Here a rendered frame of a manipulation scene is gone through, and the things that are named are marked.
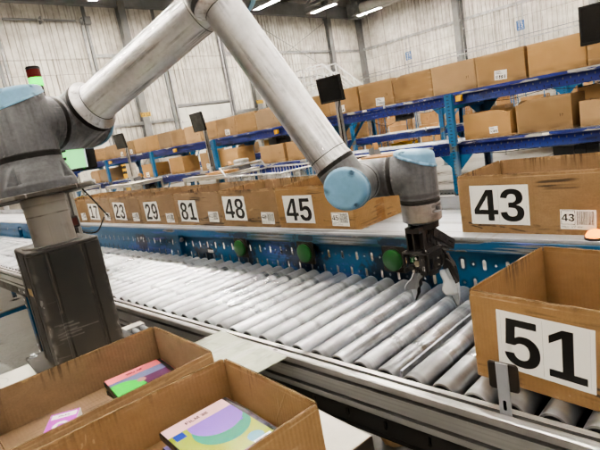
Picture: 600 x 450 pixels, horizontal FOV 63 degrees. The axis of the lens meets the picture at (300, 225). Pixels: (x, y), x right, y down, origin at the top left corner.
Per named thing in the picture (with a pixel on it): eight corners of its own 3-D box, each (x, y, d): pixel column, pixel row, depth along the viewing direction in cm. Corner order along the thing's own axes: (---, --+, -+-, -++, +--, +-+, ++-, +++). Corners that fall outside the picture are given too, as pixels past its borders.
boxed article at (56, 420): (44, 467, 87) (37, 444, 86) (57, 436, 96) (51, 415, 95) (77, 457, 88) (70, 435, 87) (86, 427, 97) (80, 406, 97)
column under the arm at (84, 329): (47, 387, 120) (9, 259, 114) (26, 361, 140) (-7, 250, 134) (147, 345, 136) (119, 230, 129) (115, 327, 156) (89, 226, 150)
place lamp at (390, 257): (383, 270, 156) (379, 249, 155) (385, 269, 157) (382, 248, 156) (401, 272, 151) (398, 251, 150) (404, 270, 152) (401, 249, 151)
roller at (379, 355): (343, 368, 107) (356, 361, 104) (456, 287, 142) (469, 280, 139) (355, 388, 106) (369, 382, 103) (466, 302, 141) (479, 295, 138)
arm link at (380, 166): (331, 165, 111) (385, 158, 106) (344, 161, 122) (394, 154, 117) (337, 206, 113) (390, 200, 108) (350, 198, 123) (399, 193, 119)
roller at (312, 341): (283, 346, 121) (296, 346, 117) (400, 278, 156) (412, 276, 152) (290, 366, 121) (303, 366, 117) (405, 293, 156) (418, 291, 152)
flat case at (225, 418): (216, 491, 69) (213, 481, 69) (160, 440, 84) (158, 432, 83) (289, 441, 77) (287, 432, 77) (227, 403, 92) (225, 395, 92)
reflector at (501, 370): (492, 420, 83) (486, 360, 81) (495, 416, 83) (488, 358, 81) (521, 429, 79) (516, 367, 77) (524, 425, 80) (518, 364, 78)
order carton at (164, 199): (144, 225, 282) (137, 195, 279) (187, 212, 302) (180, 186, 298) (179, 226, 254) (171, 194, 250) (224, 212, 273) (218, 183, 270)
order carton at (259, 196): (223, 228, 226) (216, 191, 223) (270, 212, 246) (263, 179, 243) (280, 229, 198) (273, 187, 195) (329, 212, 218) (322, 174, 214)
